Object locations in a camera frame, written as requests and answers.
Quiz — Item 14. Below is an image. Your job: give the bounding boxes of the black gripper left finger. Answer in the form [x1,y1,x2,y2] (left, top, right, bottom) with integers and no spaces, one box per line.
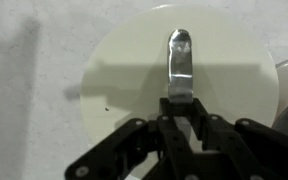
[64,98,198,180]

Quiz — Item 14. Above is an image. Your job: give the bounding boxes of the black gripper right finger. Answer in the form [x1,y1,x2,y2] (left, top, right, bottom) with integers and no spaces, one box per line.
[183,98,288,180]

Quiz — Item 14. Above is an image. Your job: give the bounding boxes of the cream round plate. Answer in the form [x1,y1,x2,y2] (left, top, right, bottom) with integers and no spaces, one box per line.
[79,3,280,180]

